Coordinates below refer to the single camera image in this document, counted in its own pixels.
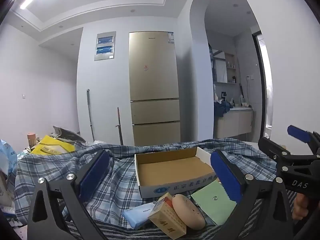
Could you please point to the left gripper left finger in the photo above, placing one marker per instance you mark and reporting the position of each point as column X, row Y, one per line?
column 45, row 219

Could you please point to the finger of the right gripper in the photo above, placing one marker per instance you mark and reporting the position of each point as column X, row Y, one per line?
column 271, row 149
column 309, row 138

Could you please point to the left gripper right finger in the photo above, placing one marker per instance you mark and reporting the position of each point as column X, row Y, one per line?
column 262, row 208

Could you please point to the green felt pouch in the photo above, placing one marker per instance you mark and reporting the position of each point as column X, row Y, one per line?
column 214, row 202

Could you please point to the light blue tissue pack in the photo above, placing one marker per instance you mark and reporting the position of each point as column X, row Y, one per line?
column 138, row 216

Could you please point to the tan red cigarette carton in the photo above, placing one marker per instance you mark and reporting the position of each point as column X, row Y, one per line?
column 165, row 218

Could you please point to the person's right hand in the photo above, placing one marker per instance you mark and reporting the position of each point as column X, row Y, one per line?
column 300, row 207

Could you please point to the dark striped towel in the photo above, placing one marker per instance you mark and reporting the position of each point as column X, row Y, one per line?
column 208, row 232

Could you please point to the bathroom vanity cabinet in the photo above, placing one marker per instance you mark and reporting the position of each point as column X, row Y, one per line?
column 235, row 122

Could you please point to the blue clothes pile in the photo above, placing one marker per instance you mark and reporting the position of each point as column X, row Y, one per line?
column 220, row 108

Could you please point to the yellow plastic bag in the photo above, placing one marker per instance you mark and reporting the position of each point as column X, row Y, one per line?
column 51, row 146

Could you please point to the blue plaid shirt cloth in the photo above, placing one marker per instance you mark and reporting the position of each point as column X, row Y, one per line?
column 119, row 189

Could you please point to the grey open box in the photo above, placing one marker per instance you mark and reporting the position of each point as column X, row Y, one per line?
column 66, row 135

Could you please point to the cardboard tray box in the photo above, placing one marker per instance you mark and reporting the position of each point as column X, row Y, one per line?
column 174, row 172

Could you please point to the red broom stick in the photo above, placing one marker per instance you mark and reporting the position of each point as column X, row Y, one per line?
column 119, row 127

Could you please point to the gold three-door refrigerator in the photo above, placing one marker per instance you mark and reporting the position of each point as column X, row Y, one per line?
column 154, row 95

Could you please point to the grey electrical panel box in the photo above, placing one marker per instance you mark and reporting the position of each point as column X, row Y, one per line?
column 105, row 46

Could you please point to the wall mirror cabinet shelf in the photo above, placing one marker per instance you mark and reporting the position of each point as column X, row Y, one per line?
column 223, row 66

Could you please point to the grey mop handle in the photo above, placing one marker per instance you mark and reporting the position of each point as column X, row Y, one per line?
column 89, row 113

